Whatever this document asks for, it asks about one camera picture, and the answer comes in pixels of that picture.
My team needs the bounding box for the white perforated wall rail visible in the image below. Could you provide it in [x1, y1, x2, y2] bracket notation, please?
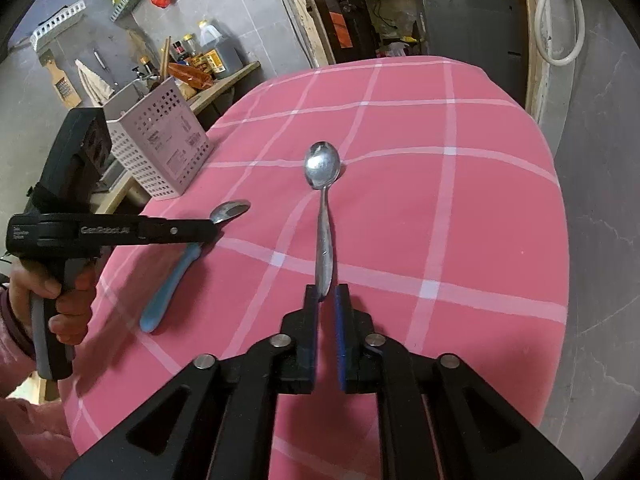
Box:
[31, 2, 87, 51]

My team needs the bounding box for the orange bag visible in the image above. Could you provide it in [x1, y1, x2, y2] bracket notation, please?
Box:
[332, 12, 351, 47]

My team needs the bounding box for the person's left hand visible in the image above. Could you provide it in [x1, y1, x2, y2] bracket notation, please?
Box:
[9, 255, 99, 347]

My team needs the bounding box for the blue handled spoon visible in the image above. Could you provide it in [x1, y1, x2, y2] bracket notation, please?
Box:
[139, 200, 252, 334]

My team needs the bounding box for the row of sauce bottles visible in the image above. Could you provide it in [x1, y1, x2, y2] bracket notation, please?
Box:
[160, 34, 217, 92]

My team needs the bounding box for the grey cabinet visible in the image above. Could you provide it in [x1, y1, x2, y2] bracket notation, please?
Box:
[421, 0, 524, 107]

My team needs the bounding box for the wooden shelf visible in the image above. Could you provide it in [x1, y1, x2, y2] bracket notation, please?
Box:
[187, 61, 262, 116]

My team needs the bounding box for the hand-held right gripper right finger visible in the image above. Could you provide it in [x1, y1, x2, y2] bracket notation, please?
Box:
[334, 283, 585, 480]

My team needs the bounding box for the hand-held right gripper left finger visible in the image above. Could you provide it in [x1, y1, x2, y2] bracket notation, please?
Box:
[60, 284, 321, 480]

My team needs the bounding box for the wooden handled grater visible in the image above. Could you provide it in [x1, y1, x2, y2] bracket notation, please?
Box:
[39, 55, 81, 110]

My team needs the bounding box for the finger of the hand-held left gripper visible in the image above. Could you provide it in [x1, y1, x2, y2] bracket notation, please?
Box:
[140, 217, 222, 249]

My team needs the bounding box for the white perforated utensil holder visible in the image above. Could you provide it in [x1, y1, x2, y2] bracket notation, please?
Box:
[101, 76, 215, 201]

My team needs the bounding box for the person's left forearm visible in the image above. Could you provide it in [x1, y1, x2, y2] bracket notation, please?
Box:
[0, 287, 83, 480]

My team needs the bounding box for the hanging beige cloth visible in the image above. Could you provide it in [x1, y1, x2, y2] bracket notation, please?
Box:
[75, 59, 115, 106]

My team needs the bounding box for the large silver spoon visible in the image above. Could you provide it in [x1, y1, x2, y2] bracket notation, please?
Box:
[303, 141, 342, 302]

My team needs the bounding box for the white hose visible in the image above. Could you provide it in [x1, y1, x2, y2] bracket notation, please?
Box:
[534, 0, 586, 66]

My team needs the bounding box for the pink checked tablecloth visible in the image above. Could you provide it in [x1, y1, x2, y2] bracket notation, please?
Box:
[62, 56, 571, 480]

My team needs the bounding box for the cooking oil bottle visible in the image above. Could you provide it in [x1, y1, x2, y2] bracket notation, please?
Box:
[198, 20, 246, 80]

